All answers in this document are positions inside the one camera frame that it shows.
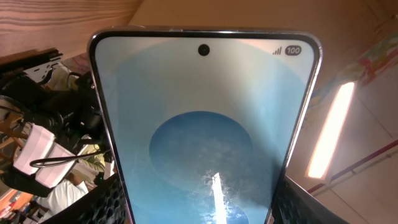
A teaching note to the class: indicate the ceiling light fixture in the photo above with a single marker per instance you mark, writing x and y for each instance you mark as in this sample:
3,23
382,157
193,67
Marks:
329,136

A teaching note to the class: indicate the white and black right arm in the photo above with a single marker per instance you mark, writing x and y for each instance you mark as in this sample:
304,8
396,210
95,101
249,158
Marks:
72,115

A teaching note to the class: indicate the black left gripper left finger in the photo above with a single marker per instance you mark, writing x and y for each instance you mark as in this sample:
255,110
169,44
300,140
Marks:
106,204

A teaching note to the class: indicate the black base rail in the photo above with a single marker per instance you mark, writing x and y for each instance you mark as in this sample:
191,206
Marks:
37,65

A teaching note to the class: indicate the smartphone with blue screen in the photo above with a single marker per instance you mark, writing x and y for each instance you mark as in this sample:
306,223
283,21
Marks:
202,123

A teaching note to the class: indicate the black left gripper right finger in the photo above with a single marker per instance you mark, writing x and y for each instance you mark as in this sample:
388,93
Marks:
294,205

